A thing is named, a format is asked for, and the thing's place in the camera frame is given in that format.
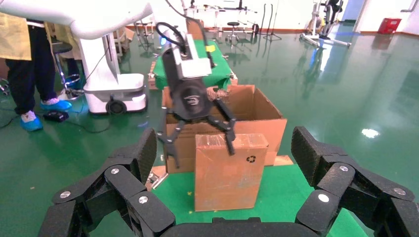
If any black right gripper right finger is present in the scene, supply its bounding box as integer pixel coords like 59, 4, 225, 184
291, 125, 419, 237

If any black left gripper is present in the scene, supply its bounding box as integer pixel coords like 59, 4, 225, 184
156, 47, 237, 169

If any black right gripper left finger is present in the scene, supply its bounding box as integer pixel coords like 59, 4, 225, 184
38, 127, 176, 237

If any small brown cardboard box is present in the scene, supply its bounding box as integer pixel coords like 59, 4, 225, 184
195, 133, 269, 212

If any large open cardboard carton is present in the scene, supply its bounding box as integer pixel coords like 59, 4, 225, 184
161, 84, 288, 174

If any cardboard box without print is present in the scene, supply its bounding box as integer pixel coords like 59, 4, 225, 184
186, 18, 205, 41

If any flattened brown cardboard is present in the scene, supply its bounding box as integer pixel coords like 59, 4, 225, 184
113, 27, 135, 56

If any red box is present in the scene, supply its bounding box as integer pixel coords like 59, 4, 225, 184
378, 18, 402, 35

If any silver metal table clip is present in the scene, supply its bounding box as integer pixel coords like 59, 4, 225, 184
145, 170, 169, 191

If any green tablecloth with yellow marks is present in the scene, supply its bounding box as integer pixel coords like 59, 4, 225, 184
151, 163, 369, 237

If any plain green tablecloth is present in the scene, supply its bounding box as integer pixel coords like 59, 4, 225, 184
153, 39, 234, 91

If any black floor pedal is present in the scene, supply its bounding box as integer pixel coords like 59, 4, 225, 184
43, 110, 69, 123

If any black round stool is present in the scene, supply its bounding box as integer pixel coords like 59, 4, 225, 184
226, 21, 241, 43

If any black tripod stand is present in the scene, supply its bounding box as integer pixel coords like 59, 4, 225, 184
255, 3, 282, 41

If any person in dark trousers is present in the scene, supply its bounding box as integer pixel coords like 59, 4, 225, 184
0, 12, 73, 132

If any black chrome stool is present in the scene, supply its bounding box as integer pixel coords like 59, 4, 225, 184
50, 40, 83, 100

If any white equipment stand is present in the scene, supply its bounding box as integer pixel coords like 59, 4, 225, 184
299, 0, 352, 49

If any seated person in yellow apron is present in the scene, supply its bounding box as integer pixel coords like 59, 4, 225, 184
44, 23, 83, 95

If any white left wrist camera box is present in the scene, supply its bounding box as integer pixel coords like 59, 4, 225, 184
172, 34, 212, 80

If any black floor cable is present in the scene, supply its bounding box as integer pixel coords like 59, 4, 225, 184
0, 108, 112, 134

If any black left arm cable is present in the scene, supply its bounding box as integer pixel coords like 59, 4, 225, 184
155, 0, 215, 69

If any metal frame chair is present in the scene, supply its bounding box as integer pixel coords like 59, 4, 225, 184
134, 19, 155, 51

